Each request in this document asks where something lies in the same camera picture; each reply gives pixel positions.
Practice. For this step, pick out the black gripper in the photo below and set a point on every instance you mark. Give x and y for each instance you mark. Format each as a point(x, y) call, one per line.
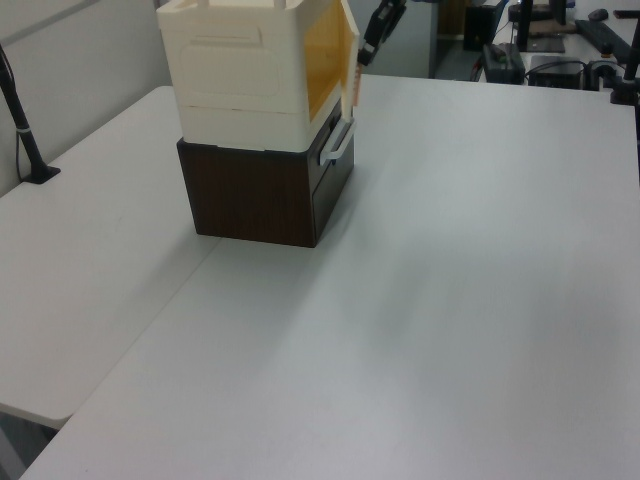
point(394, 6)

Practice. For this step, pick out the black electronics box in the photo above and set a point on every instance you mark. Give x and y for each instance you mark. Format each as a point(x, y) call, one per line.
point(557, 72)

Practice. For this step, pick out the black computer tower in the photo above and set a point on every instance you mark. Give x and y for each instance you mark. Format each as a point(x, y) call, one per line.
point(479, 27)

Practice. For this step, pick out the cream plastic cabinet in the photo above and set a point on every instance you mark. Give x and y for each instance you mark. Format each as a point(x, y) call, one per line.
point(240, 70)

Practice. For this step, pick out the black monitor stand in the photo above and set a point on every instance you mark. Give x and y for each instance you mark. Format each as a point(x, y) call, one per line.
point(537, 25)

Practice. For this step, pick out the dark brown wooden drawer box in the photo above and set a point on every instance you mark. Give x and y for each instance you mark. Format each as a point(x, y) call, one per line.
point(260, 195)

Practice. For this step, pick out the black clamp mount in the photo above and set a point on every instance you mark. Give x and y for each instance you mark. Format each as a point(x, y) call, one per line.
point(625, 85)

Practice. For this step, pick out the cream cabinet door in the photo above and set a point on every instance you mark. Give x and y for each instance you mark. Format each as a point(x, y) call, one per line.
point(350, 60)

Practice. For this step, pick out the brown wooden cupboard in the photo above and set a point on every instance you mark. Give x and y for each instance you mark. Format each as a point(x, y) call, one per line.
point(451, 17)

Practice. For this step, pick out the black keyboard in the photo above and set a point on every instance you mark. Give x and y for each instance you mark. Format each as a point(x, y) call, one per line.
point(607, 35)

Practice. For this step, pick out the black device with red part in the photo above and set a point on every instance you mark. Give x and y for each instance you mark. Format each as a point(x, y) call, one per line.
point(504, 62)

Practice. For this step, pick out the black camera stand pole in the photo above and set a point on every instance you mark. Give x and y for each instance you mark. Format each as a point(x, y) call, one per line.
point(22, 125)

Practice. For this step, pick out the black computer mouse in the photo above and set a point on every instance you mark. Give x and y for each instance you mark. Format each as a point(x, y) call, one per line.
point(599, 15)

